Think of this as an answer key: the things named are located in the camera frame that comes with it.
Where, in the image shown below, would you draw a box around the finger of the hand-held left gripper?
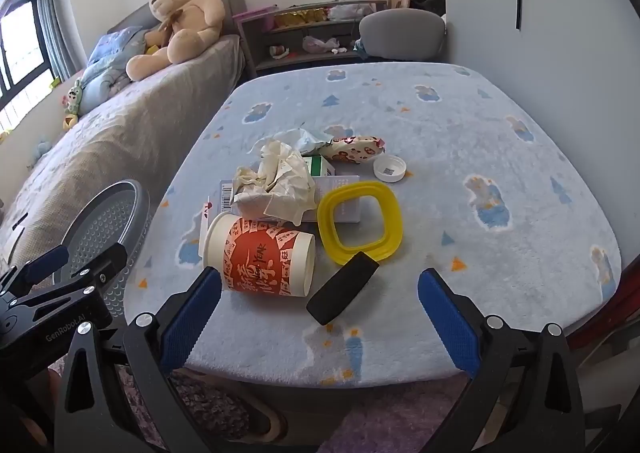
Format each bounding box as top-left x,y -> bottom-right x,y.
0,246 -> 70,295
10,243 -> 129,310

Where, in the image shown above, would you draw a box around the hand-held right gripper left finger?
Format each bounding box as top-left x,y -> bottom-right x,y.
52,267 -> 223,453

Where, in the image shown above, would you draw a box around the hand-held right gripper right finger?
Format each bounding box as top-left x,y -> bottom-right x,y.
417,268 -> 586,453

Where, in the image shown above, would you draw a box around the grey perforated plastic basket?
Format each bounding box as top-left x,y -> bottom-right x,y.
55,179 -> 156,319

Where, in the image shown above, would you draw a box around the red and white paper cup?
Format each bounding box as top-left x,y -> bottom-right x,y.
199,212 -> 317,299

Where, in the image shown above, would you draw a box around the playing card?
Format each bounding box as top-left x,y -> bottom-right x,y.
199,200 -> 221,254

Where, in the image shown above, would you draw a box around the black case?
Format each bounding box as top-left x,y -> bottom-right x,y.
306,253 -> 380,326

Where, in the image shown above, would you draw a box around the lavender cardboard box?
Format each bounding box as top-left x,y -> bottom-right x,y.
217,174 -> 362,224

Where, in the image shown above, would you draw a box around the yellow plastic ring lid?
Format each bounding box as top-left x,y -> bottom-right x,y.
317,180 -> 405,268

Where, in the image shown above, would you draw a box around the beige tissue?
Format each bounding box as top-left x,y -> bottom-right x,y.
232,138 -> 321,226

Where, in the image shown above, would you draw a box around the white bottle cap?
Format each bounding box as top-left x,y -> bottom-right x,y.
372,154 -> 407,182

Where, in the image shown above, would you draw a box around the printed snack wrapper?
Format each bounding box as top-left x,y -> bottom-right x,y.
322,134 -> 387,166

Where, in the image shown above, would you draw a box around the green and white medicine box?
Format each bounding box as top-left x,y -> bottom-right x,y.
300,155 -> 337,178

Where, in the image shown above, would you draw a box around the person's left forearm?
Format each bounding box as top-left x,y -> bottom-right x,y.
30,368 -> 66,449

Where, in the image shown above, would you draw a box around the pink fluffy slipper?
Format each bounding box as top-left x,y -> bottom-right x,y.
115,363 -> 501,453

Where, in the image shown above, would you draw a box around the beige slipper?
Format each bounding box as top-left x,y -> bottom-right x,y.
250,400 -> 291,439

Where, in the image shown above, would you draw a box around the bed with grey checked cover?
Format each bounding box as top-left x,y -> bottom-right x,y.
0,33 -> 246,284

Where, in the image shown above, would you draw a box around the small green plush doll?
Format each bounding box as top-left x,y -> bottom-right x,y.
62,78 -> 86,116

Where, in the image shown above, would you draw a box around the folded blue quilt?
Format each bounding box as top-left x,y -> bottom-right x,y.
80,53 -> 136,108

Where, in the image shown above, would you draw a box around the window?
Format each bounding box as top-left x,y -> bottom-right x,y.
0,0 -> 56,134

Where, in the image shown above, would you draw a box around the blue printed pillow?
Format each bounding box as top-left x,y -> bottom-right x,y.
89,27 -> 151,58

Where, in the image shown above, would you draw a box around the grey curtain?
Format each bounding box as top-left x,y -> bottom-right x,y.
37,0 -> 83,81

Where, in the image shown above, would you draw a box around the large beige teddy bear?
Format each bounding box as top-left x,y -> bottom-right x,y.
126,0 -> 226,82

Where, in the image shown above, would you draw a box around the grey upholstered chair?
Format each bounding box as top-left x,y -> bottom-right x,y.
359,10 -> 447,64

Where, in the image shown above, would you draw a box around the pink storage box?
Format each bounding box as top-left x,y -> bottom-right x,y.
232,5 -> 278,21

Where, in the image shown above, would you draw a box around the grey shelf unit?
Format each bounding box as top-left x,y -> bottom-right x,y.
235,0 -> 388,78

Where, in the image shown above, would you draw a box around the pink plastic bag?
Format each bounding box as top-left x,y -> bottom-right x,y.
302,35 -> 341,54

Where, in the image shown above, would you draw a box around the gold foil packets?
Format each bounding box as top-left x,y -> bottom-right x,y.
274,7 -> 328,28

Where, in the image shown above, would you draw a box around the white plastic bag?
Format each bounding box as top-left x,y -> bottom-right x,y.
327,0 -> 376,21

